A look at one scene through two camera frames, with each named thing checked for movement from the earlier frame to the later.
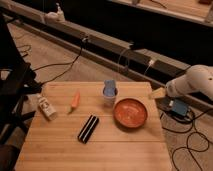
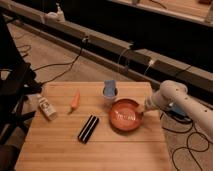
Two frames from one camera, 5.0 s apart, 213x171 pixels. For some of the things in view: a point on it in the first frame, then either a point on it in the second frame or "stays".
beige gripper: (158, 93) -> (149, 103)
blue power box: (179, 106) stays
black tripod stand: (17, 80) stays
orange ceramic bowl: (130, 114) stays
